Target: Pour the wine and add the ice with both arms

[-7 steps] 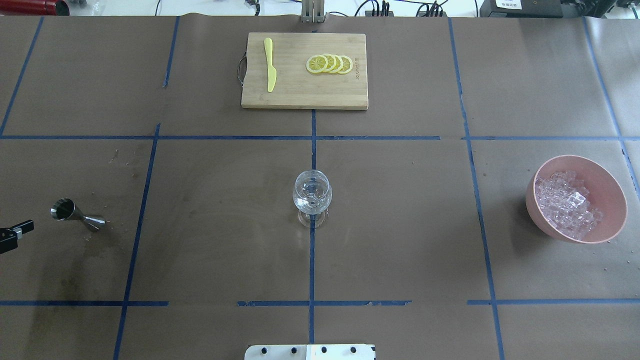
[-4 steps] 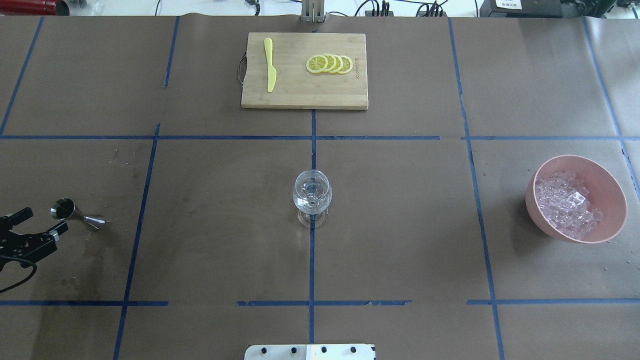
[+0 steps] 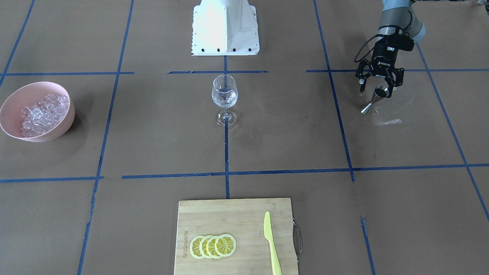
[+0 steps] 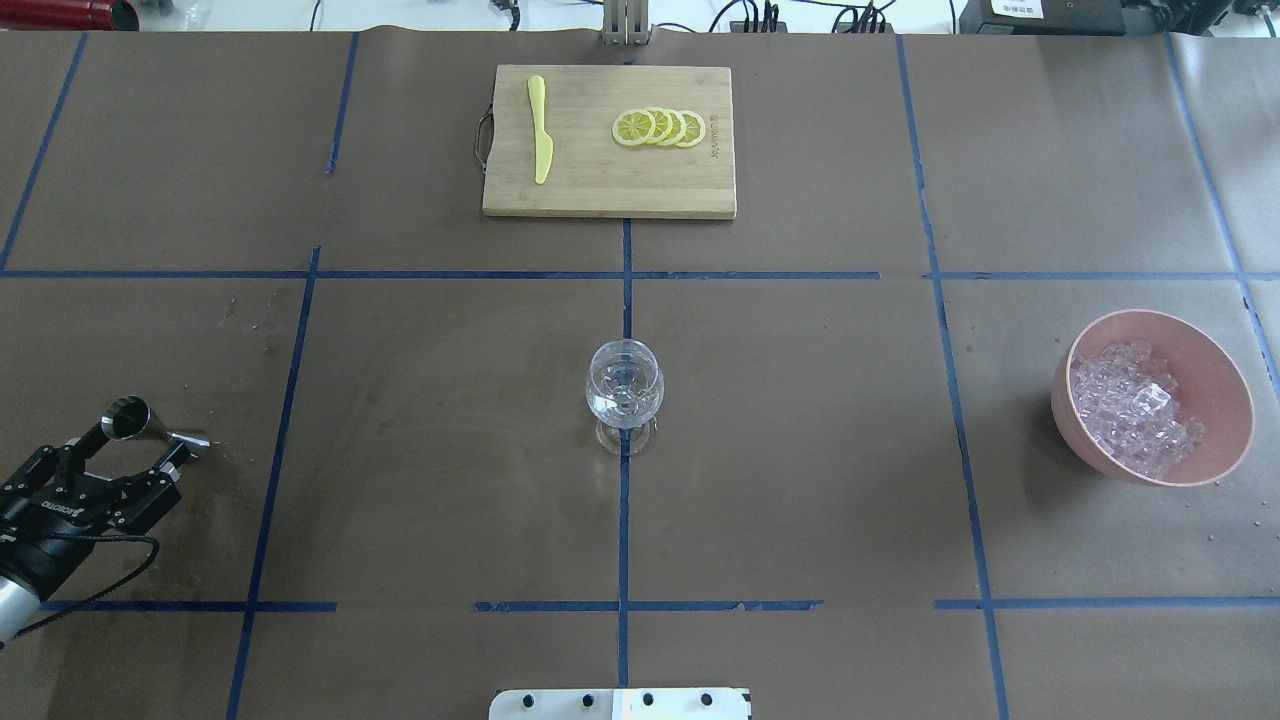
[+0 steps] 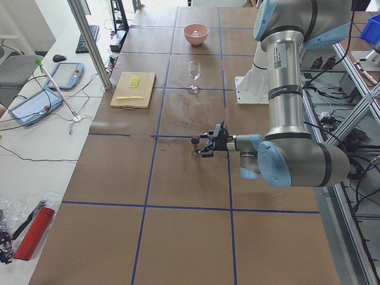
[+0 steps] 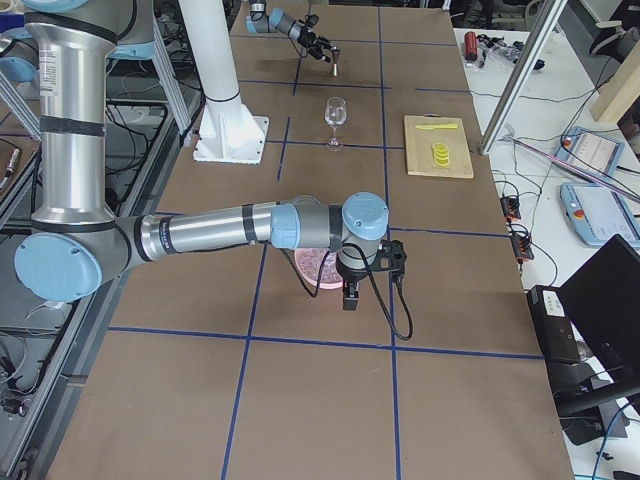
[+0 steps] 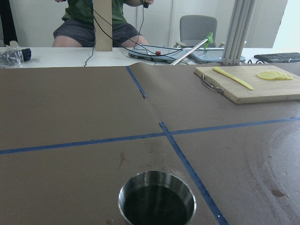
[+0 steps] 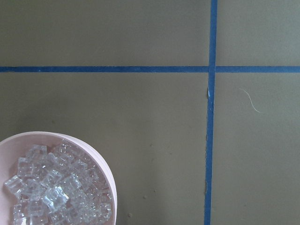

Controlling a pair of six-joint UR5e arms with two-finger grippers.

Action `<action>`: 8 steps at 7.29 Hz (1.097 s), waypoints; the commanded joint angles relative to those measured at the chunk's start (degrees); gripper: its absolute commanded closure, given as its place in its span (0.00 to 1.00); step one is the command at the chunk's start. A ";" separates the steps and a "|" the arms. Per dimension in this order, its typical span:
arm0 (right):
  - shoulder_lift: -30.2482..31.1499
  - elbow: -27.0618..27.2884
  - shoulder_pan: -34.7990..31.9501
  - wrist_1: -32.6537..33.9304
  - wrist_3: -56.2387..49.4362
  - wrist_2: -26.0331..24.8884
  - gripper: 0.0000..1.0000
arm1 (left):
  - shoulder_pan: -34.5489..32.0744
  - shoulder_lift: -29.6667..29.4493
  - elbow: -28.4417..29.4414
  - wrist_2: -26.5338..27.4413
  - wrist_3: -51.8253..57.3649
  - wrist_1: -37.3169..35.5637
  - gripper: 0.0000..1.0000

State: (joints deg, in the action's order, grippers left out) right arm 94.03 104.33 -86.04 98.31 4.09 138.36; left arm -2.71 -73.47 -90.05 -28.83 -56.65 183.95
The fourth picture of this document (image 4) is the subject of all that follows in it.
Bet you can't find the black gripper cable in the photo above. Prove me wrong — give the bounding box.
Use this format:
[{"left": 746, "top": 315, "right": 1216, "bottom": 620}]
[{"left": 0, "top": 536, "right": 161, "bottom": 641}]

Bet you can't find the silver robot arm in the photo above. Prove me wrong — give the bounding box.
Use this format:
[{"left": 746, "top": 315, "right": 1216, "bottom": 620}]
[{"left": 1, "top": 428, "right": 202, "bottom": 646}]

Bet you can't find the red cylinder bottle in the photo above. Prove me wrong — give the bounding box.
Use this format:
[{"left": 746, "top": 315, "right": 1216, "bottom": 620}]
[{"left": 1, "top": 1, "right": 140, "bottom": 32}]

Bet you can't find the yellow plastic knife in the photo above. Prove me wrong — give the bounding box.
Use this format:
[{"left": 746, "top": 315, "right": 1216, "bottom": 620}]
[{"left": 527, "top": 76, "right": 554, "bottom": 184}]

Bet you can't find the white column mount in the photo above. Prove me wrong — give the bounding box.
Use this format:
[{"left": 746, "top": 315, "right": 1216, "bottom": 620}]
[{"left": 488, "top": 687, "right": 754, "bottom": 719}]

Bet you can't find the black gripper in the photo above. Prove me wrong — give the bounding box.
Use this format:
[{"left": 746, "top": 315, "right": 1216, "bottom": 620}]
[{"left": 1, "top": 425, "right": 196, "bottom": 577}]

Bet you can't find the lemon slice one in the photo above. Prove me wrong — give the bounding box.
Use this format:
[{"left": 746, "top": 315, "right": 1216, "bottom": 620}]
[{"left": 611, "top": 109, "right": 658, "bottom": 147}]

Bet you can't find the clear ice cube pile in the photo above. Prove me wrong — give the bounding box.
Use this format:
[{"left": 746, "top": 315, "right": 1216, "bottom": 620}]
[{"left": 1068, "top": 338, "right": 1208, "bottom": 480}]

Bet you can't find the clear wine glass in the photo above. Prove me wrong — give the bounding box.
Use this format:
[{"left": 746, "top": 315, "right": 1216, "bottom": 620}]
[{"left": 585, "top": 338, "right": 666, "bottom": 457}]

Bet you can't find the steel jigger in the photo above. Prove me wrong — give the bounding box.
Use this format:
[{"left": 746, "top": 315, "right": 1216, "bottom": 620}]
[{"left": 99, "top": 395, "right": 212, "bottom": 454}]

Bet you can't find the lemon slice three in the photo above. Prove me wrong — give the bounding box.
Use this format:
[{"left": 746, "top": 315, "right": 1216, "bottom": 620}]
[{"left": 658, "top": 108, "right": 687, "bottom": 147}]

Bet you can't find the lemon slice two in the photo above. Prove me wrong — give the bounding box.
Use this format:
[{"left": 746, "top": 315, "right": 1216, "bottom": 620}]
[{"left": 645, "top": 108, "right": 666, "bottom": 145}]

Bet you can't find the aluminium frame post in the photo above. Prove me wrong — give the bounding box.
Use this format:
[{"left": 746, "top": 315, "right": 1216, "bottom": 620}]
[{"left": 600, "top": 0, "right": 653, "bottom": 46}]

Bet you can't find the pink bowl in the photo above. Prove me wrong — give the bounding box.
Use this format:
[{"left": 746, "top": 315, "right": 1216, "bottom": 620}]
[{"left": 1050, "top": 307, "right": 1254, "bottom": 489}]

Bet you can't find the bamboo cutting board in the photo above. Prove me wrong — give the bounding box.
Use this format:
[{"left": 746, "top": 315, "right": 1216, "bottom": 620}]
[{"left": 483, "top": 64, "right": 739, "bottom": 222}]

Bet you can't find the black box device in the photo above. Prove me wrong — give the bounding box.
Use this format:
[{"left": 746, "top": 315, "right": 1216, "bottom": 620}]
[{"left": 957, "top": 1, "right": 1126, "bottom": 37}]

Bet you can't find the lemon slice four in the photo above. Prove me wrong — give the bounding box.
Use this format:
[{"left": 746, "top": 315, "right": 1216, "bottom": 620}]
[{"left": 675, "top": 110, "right": 707, "bottom": 149}]

